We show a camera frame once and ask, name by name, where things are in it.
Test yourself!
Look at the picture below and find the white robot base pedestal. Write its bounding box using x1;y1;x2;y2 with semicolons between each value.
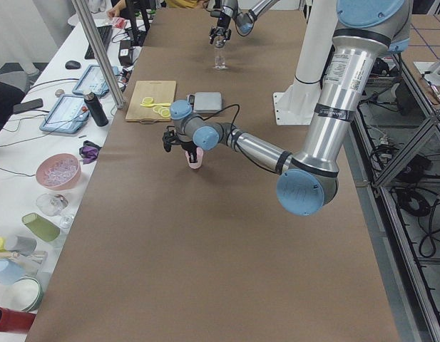
274;0;337;125

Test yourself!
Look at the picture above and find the silver kitchen scale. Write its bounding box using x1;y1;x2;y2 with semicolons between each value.
186;92;222;114

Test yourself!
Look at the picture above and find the glass sauce bottle metal spout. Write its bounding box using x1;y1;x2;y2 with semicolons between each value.
213;37;227;70

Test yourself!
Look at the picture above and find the black keyboard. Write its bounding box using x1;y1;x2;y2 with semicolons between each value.
84;24;114;61

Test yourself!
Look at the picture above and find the red cylinder cup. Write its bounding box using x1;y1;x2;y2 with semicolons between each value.
0;307;36;333

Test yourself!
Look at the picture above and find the blue teach pendant near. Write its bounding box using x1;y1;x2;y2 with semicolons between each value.
39;94;89;134

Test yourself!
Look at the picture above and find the black thermos bottle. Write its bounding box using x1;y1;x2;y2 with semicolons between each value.
83;89;108;127

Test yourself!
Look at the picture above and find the white green bowl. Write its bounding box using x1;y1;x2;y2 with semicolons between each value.
2;277;44;312

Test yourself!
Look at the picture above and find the wine glass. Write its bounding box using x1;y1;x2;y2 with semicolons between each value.
36;193;74;229

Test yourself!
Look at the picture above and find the grey cup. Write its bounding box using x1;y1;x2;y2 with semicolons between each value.
4;235;37;256

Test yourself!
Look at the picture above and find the pink plastic cup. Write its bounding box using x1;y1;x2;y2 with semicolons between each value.
185;147;204;170

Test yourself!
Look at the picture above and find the wooden cutting board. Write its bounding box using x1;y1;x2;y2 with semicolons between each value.
125;81;176;123

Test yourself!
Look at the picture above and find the blue teach pendant far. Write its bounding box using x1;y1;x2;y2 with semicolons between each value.
72;64;108;98

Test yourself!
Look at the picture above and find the pink bowl with ice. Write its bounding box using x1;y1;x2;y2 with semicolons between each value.
36;153;81;190

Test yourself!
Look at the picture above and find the aluminium frame post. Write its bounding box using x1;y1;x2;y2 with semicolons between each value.
71;0;125;109

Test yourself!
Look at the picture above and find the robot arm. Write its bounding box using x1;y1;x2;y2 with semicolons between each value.
209;0;277;48
163;1;413;216

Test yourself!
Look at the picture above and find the green plastic cup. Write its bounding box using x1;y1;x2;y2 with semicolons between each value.
21;212;60;242

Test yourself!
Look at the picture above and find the blue teach pendant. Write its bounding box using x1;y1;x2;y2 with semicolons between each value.
39;94;89;134
72;64;108;98

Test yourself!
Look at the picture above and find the black computer mouse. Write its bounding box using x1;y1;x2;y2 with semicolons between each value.
65;60;81;70

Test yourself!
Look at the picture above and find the light blue cup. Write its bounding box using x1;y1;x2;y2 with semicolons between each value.
0;259;26;285

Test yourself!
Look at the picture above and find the black power box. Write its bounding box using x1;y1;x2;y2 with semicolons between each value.
118;39;133;66

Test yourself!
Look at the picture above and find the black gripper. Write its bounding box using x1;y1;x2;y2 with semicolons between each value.
210;22;231;46
181;141;198;164

